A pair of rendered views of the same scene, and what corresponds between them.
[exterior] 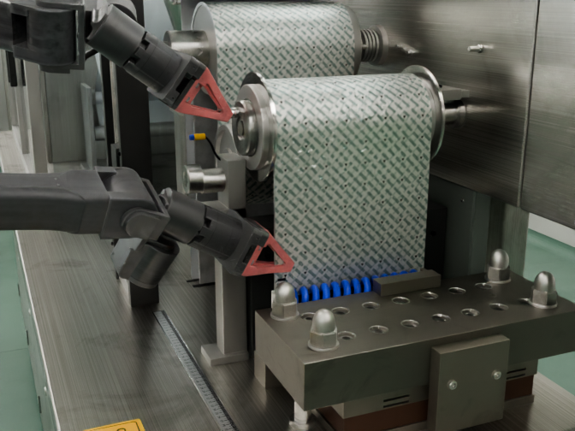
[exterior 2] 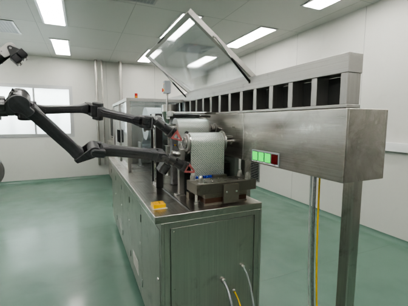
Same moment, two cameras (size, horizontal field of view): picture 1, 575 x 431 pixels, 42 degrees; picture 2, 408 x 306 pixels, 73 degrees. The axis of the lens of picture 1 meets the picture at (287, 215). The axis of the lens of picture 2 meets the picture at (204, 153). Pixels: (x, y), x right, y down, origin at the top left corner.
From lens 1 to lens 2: 0.76 m
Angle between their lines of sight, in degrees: 10
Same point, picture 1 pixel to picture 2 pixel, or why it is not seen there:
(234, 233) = (182, 163)
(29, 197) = (144, 152)
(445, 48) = (227, 127)
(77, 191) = (152, 151)
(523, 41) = (241, 125)
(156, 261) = (166, 168)
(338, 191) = (204, 155)
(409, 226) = (220, 164)
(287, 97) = (193, 136)
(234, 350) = (181, 193)
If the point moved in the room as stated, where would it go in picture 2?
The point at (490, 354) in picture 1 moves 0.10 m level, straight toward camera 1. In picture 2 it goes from (235, 186) to (232, 190)
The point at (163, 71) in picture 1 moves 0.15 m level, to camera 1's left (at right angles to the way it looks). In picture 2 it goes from (168, 130) to (144, 130)
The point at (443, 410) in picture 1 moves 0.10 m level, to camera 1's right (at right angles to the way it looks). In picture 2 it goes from (225, 198) to (242, 197)
